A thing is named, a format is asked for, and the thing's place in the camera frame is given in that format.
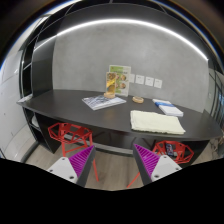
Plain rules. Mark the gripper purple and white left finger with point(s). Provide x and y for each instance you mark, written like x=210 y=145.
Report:
x=76 y=168

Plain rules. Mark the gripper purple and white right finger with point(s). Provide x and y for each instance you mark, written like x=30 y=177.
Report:
x=153 y=167

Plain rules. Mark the cream folded towel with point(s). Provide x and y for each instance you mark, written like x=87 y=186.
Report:
x=156 y=123

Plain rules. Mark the blue and white booklet stack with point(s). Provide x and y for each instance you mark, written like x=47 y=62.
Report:
x=167 y=108

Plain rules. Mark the round wooden coaster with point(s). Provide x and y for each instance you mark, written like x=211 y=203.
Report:
x=138 y=99

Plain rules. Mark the open magazine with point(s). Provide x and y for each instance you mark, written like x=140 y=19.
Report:
x=101 y=102

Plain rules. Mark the dark shelving unit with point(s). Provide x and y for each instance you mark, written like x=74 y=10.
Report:
x=36 y=77

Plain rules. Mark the standing menu card wooden base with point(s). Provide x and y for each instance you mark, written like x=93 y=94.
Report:
x=110 y=85

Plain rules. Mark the green menu poster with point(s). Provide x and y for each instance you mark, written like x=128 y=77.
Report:
x=122 y=79

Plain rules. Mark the red wire stool left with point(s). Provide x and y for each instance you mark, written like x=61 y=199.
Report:
x=73 y=139

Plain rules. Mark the red wire stool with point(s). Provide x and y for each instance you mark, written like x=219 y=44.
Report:
x=73 y=139
x=178 y=152

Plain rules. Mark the red wire stool right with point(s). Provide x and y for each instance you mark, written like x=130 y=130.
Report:
x=178 y=152

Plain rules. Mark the white wall socket right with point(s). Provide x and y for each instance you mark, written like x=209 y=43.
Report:
x=158 y=83

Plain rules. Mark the white wall socket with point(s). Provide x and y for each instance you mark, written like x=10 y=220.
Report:
x=139 y=79
x=158 y=83
x=149 y=81

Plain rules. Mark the white wall socket middle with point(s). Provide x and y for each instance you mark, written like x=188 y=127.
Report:
x=149 y=81

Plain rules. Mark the white wall socket left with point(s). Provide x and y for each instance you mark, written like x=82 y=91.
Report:
x=139 y=79

